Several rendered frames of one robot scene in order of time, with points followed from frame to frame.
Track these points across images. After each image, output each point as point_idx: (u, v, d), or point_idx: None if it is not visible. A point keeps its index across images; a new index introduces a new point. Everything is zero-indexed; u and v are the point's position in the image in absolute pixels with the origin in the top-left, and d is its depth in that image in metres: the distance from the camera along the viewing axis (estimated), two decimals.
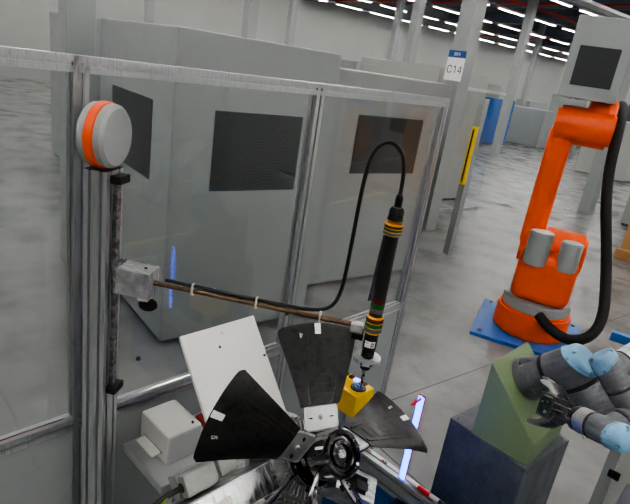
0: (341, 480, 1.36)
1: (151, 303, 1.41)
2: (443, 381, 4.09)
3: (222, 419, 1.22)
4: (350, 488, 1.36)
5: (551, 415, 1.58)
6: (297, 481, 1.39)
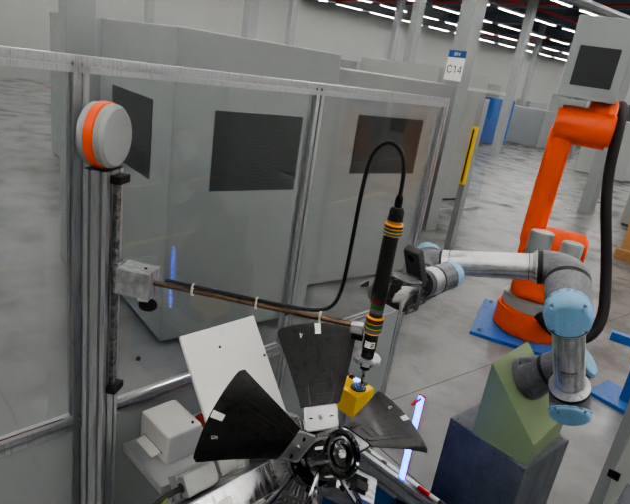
0: (341, 480, 1.36)
1: (151, 303, 1.41)
2: (443, 381, 4.09)
3: (222, 419, 1.22)
4: (350, 488, 1.36)
5: None
6: (297, 481, 1.39)
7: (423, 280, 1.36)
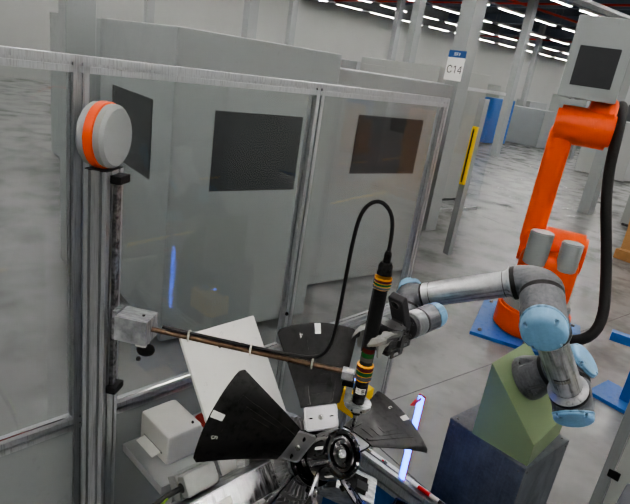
0: (341, 480, 1.36)
1: (149, 349, 1.46)
2: (443, 381, 4.09)
3: (222, 419, 1.22)
4: (350, 488, 1.36)
5: None
6: (297, 481, 1.39)
7: (407, 325, 1.42)
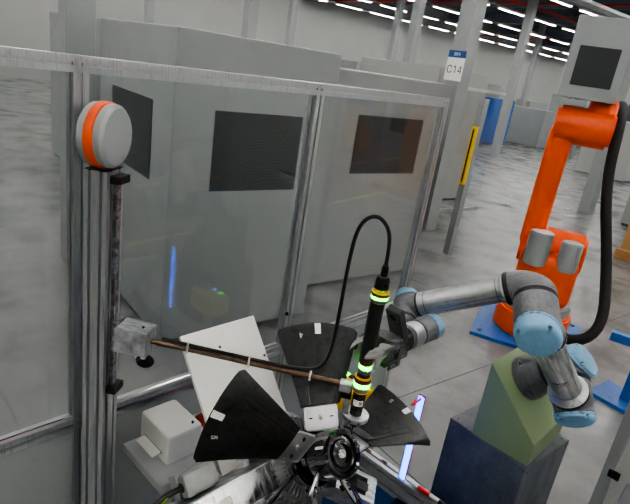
0: (341, 480, 1.36)
1: (148, 360, 1.47)
2: (443, 381, 4.09)
3: (222, 419, 1.22)
4: (350, 488, 1.36)
5: None
6: (297, 481, 1.39)
7: (404, 337, 1.43)
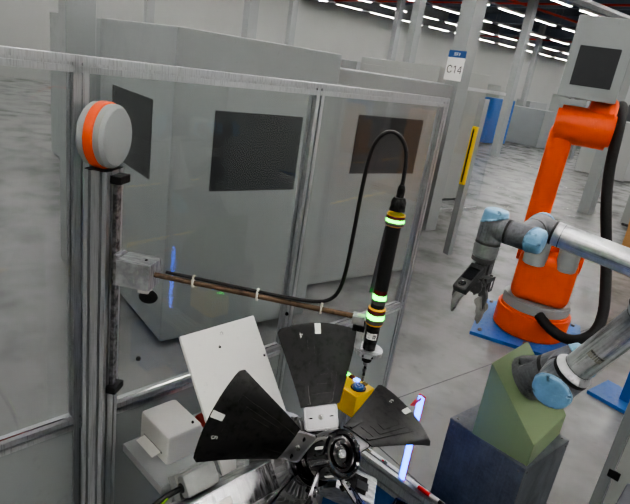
0: (341, 480, 1.36)
1: (151, 295, 1.41)
2: (443, 381, 4.09)
3: (222, 419, 1.22)
4: (350, 488, 1.36)
5: None
6: (297, 481, 1.39)
7: (482, 274, 1.66)
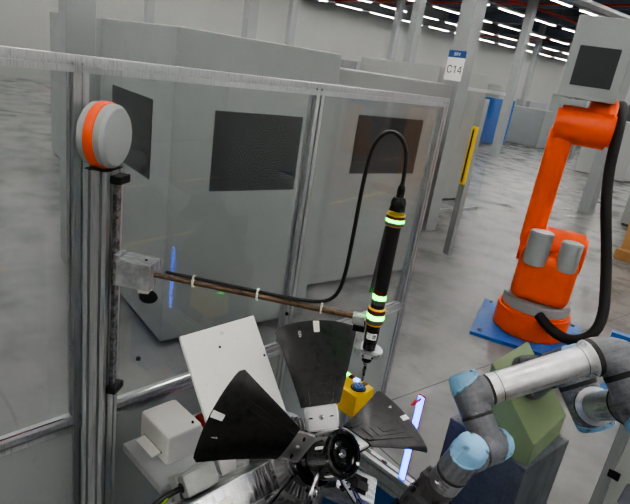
0: (318, 473, 1.32)
1: (151, 295, 1.41)
2: (443, 381, 4.09)
3: (315, 331, 1.49)
4: (316, 486, 1.30)
5: (414, 493, 1.30)
6: None
7: None
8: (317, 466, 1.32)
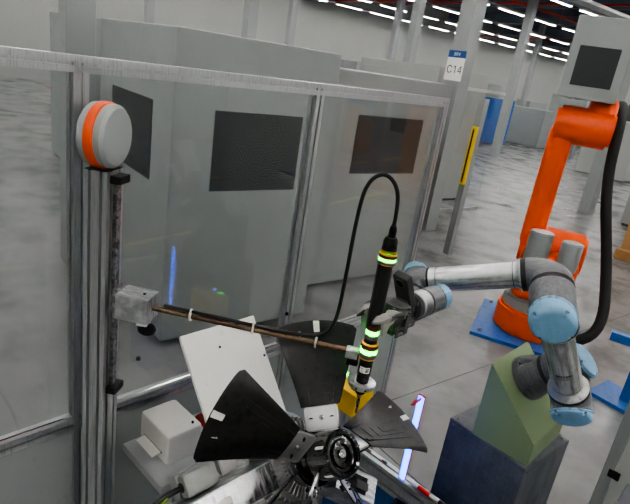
0: (318, 473, 1.32)
1: (150, 328, 1.44)
2: (443, 381, 4.09)
3: (315, 331, 1.49)
4: (316, 486, 1.30)
5: None
6: None
7: (412, 304, 1.40)
8: (317, 466, 1.32)
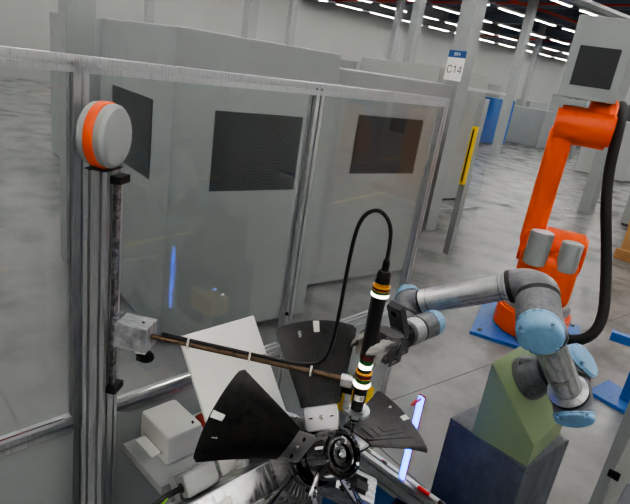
0: (318, 473, 1.32)
1: (148, 355, 1.46)
2: (443, 381, 4.09)
3: (315, 331, 1.49)
4: (316, 486, 1.30)
5: None
6: None
7: (405, 333, 1.43)
8: (317, 466, 1.32)
